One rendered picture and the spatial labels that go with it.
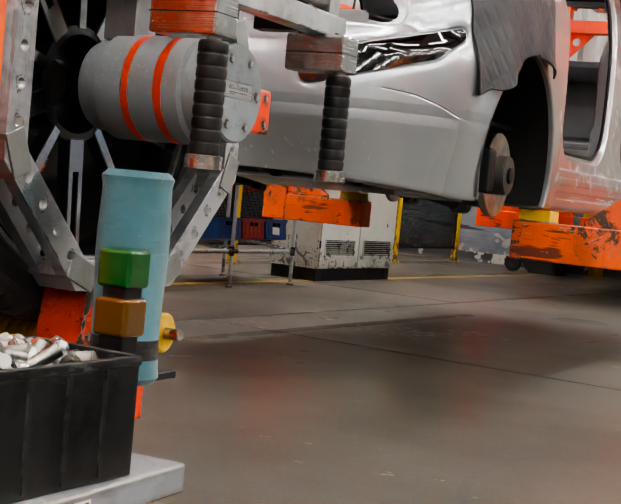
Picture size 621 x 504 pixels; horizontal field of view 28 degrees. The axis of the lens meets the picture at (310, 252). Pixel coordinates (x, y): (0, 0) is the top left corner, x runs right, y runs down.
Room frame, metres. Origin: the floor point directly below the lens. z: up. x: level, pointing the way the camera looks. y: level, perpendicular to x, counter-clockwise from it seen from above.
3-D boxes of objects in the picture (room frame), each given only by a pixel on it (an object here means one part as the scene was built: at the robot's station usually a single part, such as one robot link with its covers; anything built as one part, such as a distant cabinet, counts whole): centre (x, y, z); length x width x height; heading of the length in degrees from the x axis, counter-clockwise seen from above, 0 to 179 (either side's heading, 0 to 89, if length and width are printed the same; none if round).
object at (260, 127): (1.98, 0.14, 0.85); 0.09 x 0.08 x 0.07; 154
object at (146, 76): (1.67, 0.20, 0.85); 0.21 x 0.14 x 0.14; 64
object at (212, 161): (1.44, 0.13, 0.83); 0.04 x 0.04 x 0.16
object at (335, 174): (1.75, -0.02, 0.83); 0.04 x 0.04 x 0.16
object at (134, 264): (1.28, 0.19, 0.64); 0.04 x 0.04 x 0.04; 64
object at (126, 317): (1.28, 0.19, 0.59); 0.04 x 0.04 x 0.04; 64
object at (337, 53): (1.76, 0.01, 0.93); 0.09 x 0.05 x 0.05; 64
